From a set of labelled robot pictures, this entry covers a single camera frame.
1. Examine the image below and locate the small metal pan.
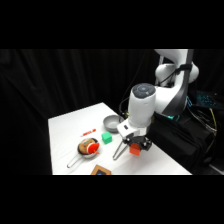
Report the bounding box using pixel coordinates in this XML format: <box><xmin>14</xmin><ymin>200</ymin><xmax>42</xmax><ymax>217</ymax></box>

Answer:
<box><xmin>66</xmin><ymin>137</ymin><xmax>100</xmax><ymax>169</ymax></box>

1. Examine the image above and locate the black robot stand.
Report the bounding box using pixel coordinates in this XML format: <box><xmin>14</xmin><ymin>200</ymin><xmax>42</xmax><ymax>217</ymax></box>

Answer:
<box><xmin>148</xmin><ymin>89</ymin><xmax>224</xmax><ymax>175</ymax></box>

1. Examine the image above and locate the yellow cable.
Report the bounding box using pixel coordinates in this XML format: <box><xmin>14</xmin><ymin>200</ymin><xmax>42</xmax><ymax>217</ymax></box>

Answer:
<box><xmin>209</xmin><ymin>108</ymin><xmax>218</xmax><ymax>137</ymax></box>

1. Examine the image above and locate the gingerbread plush with red hat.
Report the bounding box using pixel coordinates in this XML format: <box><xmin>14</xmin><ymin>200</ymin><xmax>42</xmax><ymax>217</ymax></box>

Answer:
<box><xmin>77</xmin><ymin>139</ymin><xmax>101</xmax><ymax>156</ymax></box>

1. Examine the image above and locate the red and white marker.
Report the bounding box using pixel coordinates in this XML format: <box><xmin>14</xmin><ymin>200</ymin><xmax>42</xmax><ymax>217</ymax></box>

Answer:
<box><xmin>80</xmin><ymin>128</ymin><xmax>97</xmax><ymax>138</ymax></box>

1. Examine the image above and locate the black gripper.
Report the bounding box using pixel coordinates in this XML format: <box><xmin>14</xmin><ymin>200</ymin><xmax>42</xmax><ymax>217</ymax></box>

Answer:
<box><xmin>122</xmin><ymin>134</ymin><xmax>153</xmax><ymax>153</ymax></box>

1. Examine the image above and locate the red wooden cube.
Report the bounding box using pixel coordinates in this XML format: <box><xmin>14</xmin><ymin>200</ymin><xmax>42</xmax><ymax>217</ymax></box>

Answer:
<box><xmin>129</xmin><ymin>143</ymin><xmax>142</xmax><ymax>156</ymax></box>

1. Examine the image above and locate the wooden block with blue dot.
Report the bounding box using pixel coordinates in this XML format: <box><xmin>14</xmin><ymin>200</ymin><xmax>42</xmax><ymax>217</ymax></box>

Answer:
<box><xmin>90</xmin><ymin>164</ymin><xmax>113</xmax><ymax>175</ymax></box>

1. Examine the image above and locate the green cube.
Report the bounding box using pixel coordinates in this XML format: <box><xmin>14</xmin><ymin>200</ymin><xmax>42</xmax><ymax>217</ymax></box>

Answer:
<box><xmin>101</xmin><ymin>132</ymin><xmax>113</xmax><ymax>145</ymax></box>

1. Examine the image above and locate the grey bowl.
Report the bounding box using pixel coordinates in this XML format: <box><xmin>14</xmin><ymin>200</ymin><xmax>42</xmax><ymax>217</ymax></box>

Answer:
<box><xmin>102</xmin><ymin>114</ymin><xmax>125</xmax><ymax>134</ymax></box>

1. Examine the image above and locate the black curtain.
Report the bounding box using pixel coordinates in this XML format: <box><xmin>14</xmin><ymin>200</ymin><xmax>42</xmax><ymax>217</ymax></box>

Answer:
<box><xmin>0</xmin><ymin>49</ymin><xmax>224</xmax><ymax>175</ymax></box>

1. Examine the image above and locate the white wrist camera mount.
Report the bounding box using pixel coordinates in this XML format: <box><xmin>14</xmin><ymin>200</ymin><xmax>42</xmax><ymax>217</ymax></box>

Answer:
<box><xmin>116</xmin><ymin>121</ymin><xmax>148</xmax><ymax>138</ymax></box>

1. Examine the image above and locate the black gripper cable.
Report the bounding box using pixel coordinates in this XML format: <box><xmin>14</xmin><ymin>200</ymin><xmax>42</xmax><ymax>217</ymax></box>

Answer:
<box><xmin>118</xmin><ymin>94</ymin><xmax>132</xmax><ymax>118</ymax></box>

